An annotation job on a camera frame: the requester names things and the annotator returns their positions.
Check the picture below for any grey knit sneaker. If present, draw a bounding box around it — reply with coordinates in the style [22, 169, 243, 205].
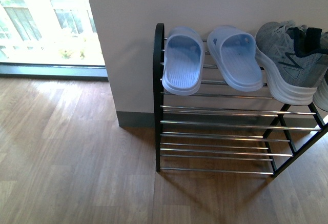
[302, 25, 327, 111]
[255, 21, 327, 106]

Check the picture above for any light blue slipper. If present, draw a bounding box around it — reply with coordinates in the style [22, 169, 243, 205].
[207, 26, 263, 92]
[162, 26, 205, 96]

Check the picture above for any dark window frame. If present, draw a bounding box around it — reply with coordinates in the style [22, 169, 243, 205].
[1, 63, 108, 82]

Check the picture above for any black metal shoe rack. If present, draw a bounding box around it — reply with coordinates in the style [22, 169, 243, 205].
[153, 23, 327, 177]

